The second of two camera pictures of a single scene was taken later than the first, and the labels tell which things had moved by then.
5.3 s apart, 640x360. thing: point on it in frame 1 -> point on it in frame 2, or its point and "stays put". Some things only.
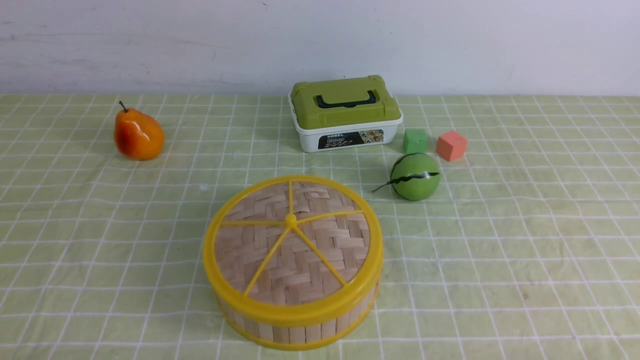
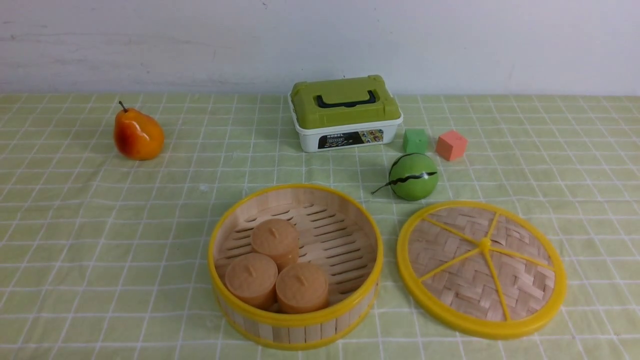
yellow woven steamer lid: [293, 250] -> [481, 270]
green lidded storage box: [337, 114] stays put
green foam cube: [415, 141] stays put
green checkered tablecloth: [529, 248] stays put
